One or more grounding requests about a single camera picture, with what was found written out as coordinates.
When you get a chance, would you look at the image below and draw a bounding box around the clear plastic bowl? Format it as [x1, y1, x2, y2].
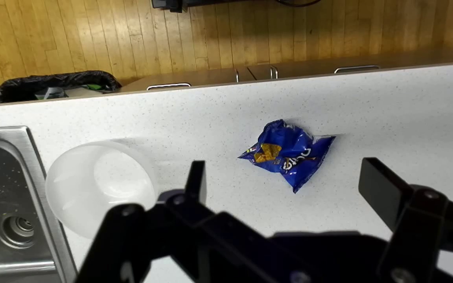
[45, 140, 158, 238]

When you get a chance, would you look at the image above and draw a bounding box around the black trash bag bin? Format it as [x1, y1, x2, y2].
[0, 71, 121, 103]

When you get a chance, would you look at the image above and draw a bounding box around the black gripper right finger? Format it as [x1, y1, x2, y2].
[358, 158, 443, 232]

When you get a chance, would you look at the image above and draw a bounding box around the blue dorito chip packet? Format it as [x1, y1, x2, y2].
[240, 120, 335, 194]

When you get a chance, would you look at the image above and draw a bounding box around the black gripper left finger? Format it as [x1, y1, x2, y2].
[158, 161, 206, 205]

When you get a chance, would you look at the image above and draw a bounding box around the metal cabinet drawer handle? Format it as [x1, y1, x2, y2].
[144, 82, 191, 92]
[333, 65, 379, 74]

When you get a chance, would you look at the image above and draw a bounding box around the stainless steel sink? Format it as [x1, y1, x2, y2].
[0, 126, 77, 283]

